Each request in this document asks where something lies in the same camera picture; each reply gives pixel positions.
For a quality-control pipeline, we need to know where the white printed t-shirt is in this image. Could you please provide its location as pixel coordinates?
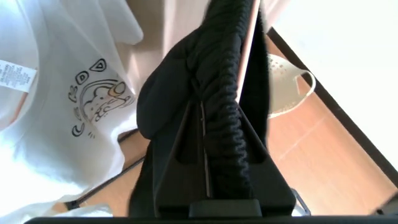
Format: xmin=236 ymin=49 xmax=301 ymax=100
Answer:
xmin=0 ymin=0 xmax=144 ymax=217

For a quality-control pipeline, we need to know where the black clothes rack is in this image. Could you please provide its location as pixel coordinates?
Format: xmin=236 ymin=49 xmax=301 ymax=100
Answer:
xmin=63 ymin=129 xmax=147 ymax=211

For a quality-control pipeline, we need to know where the white laundry basket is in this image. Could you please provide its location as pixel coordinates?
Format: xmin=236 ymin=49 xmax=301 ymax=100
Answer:
xmin=267 ymin=53 xmax=317 ymax=119

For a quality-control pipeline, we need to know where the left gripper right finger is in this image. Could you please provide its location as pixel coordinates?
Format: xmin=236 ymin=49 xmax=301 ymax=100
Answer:
xmin=236 ymin=105 xmax=296 ymax=217

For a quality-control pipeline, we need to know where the pink clothes hanger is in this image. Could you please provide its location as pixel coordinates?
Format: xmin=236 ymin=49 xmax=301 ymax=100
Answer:
xmin=235 ymin=0 xmax=261 ymax=104

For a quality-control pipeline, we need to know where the beige curtain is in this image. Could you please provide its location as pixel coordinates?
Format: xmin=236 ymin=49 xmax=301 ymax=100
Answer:
xmin=114 ymin=0 xmax=292 ymax=94

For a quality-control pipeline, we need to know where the black garment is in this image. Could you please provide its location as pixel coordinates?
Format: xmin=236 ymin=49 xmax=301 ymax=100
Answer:
xmin=129 ymin=0 xmax=270 ymax=218

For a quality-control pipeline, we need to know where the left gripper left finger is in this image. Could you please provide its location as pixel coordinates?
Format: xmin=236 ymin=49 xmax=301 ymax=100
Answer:
xmin=154 ymin=101 xmax=212 ymax=217

